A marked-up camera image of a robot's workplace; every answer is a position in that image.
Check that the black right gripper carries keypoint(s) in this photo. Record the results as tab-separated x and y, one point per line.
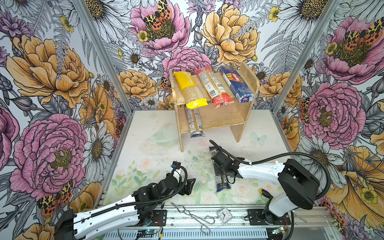
216	170

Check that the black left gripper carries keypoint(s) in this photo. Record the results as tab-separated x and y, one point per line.
188	187

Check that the Ankara spaghetti bag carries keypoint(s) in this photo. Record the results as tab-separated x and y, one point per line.
221	180
194	122

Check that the red spaghetti bag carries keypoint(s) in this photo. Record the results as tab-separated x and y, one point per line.
213	86

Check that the yellow spaghetti bag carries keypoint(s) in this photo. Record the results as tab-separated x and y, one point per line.
191	93

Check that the blue Barilla spaghetti box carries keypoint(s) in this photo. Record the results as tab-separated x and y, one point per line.
237	85

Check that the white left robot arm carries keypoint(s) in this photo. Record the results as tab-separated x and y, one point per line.
134	210

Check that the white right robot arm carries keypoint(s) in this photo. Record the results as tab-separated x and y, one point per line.
300	187

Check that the small white clock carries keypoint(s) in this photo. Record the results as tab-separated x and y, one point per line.
224	215

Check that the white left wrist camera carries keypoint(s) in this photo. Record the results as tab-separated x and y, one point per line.
175	166

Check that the metal wire tongs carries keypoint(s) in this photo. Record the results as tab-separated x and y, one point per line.
204	222

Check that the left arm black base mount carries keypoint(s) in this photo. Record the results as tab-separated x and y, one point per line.
154	218

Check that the yellow black handled tool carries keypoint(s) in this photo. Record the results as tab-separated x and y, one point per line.
265	194

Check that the white slotted cable duct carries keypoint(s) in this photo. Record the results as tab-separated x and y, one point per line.
194	234

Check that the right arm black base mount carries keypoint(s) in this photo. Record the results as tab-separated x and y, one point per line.
257	217

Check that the aluminium corner post right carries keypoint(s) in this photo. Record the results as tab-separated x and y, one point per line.
323	22

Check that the aluminium corner post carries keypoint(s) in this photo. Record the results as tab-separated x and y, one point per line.
96	39
323	22

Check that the aluminium corner post left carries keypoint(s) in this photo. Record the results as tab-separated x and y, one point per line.
96	39

